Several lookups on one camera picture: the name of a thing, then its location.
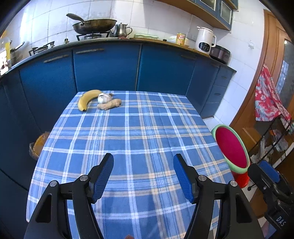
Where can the black wire rack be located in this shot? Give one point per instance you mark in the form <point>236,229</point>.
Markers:
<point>275,144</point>

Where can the ginger root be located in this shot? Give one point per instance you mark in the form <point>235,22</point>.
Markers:
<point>109,105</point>

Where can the red bin with green rim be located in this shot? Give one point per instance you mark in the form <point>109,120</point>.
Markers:
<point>232,147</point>

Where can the dark rice cooker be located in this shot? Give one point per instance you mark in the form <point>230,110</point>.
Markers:
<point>220,54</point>

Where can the steel kettle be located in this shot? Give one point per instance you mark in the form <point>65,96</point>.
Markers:
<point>121,31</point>

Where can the yellow tin can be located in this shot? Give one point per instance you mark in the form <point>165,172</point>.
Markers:
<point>180,39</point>

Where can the yellow banana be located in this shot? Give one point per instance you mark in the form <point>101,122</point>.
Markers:
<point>86,98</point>

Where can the wooden wall cabinet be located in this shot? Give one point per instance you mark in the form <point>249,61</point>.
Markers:
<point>218,13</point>

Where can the black wok pan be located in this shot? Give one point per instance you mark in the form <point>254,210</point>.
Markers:
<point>84,27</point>

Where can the blue kitchen cabinets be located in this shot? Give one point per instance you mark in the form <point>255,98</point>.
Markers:
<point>35,93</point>

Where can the steel pot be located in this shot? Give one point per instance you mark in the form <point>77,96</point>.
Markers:
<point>14,54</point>

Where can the blue plaid tablecloth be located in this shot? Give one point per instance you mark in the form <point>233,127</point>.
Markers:
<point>143,197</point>

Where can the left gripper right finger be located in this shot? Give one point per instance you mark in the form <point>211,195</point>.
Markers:
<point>199,192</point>

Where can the red floral cloth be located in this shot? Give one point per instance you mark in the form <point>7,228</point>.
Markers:
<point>268,105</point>

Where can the garlic bulb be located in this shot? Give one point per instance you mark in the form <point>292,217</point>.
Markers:
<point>104,98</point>

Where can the wooden door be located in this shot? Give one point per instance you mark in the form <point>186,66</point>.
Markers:
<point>277,55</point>

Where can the white electric kettle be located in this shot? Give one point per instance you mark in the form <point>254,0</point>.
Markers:
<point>205,41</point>

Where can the cooking oil bottle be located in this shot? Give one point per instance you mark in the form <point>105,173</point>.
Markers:
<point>5,59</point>

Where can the gas stove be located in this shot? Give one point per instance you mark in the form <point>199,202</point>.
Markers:
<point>93,36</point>

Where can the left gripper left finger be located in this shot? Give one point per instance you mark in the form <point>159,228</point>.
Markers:
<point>86,191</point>

